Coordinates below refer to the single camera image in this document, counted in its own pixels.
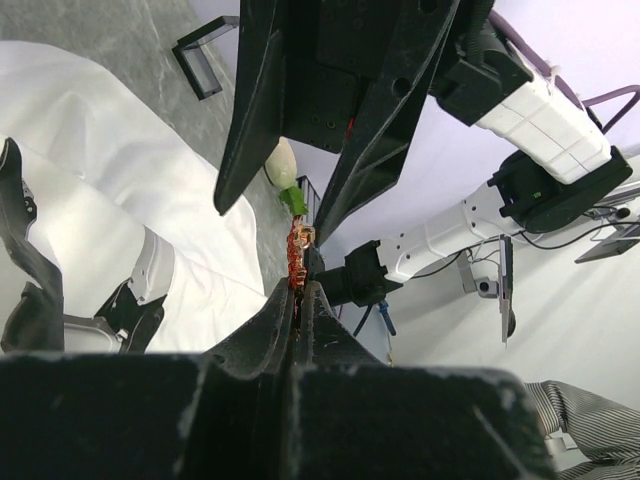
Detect grey monitor screen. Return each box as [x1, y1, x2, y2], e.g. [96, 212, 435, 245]
[498, 235, 516, 345]

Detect black wire frame stand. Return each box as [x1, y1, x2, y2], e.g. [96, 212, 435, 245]
[171, 15, 239, 101]

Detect small grey webcam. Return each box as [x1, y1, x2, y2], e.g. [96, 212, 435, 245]
[456, 249, 500, 299]

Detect person in striped shirt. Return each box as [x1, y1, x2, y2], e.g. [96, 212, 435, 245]
[524, 380, 639, 480]

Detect white eggplant toy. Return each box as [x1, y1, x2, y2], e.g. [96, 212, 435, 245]
[264, 137, 308, 217]

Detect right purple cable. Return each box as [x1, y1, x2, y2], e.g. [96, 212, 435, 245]
[487, 9, 640, 136]

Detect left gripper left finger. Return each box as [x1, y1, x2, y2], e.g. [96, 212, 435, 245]
[1, 281, 295, 479]

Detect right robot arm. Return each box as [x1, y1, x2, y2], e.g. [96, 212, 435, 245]
[213, 1, 631, 252]

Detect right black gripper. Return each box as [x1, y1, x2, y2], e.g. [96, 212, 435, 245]
[213, 0, 480, 245]

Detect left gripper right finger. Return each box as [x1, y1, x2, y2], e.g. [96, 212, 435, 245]
[294, 282, 555, 479]

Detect white printed t-shirt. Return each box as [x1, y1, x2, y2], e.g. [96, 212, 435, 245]
[1, 41, 266, 353]

